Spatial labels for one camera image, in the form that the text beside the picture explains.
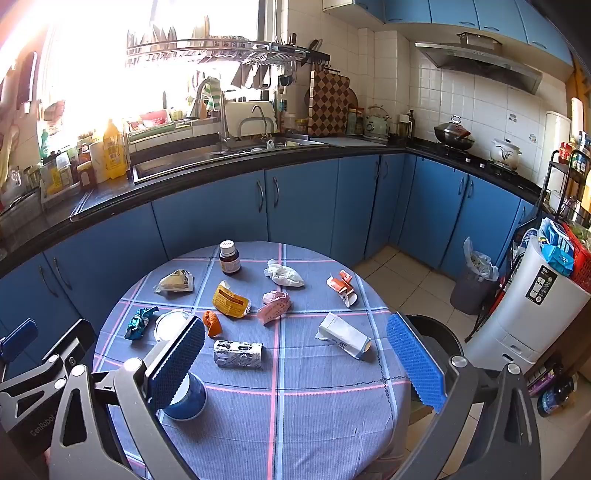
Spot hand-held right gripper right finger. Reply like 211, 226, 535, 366
387, 313, 543, 480

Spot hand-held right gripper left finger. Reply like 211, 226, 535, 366
48, 316, 206, 480

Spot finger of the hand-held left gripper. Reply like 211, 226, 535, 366
0, 318, 40, 370
0, 318, 96, 418

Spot white round lid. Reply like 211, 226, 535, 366
154, 310, 195, 343

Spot black trash bin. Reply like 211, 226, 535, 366
403, 313, 468, 370

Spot blue paper cup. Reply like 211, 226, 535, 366
163, 371, 208, 422

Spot teal wrapper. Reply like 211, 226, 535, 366
126, 306, 159, 341

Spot crushed black white can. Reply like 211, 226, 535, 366
213, 340, 264, 370

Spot yellow foil packet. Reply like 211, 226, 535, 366
212, 281, 252, 318

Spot white milk carton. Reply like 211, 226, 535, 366
315, 312, 372, 361

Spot pink wrapper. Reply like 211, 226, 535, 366
256, 290, 293, 325

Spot grey trash bin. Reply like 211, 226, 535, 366
450, 265, 499, 315

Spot cream food wrapper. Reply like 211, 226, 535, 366
154, 269, 195, 295

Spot crumpled orange white carton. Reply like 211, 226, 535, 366
326, 270, 358, 308

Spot brown medicine bottle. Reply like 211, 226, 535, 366
219, 240, 242, 276

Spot white air purifier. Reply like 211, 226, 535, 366
464, 235, 573, 370

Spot white plastic bin liner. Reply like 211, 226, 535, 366
463, 237, 500, 282

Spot crumpled white tissue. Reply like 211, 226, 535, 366
264, 259, 306, 288

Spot dark plastic bottle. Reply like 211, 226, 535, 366
538, 374, 578, 418

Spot black kitchen countertop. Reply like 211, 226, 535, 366
0, 136, 543, 264

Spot row of condiment jars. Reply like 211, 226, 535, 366
39, 134, 99, 199

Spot blue wipes packet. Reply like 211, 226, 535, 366
541, 242, 575, 278

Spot blue base cabinets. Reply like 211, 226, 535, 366
0, 154, 541, 361

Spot red plastic basket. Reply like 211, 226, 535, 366
561, 222, 591, 294

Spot yellow plastic bottle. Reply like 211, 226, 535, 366
102, 119, 130, 181

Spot steel kitchen sink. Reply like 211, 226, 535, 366
131, 134, 328, 183

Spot black gas stove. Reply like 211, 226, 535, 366
434, 145, 522, 177

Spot white ceramic pot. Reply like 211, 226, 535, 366
489, 137, 522, 169

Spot black wok with lid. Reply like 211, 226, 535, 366
433, 115, 476, 151

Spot black metal rack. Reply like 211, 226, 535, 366
540, 148, 591, 222

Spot chrome kitchen faucet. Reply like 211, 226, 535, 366
189, 78, 230, 149

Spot green kettle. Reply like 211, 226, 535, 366
362, 105, 391, 139

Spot green striped cloth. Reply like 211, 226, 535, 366
205, 78, 225, 112

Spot checkered wooden cutting board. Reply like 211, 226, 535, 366
308, 69, 350, 138

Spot steel range hood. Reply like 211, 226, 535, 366
414, 32, 543, 95

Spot steel dish rack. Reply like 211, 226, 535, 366
126, 18, 331, 70

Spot blue wall cabinets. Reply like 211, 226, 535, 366
323, 0, 575, 65

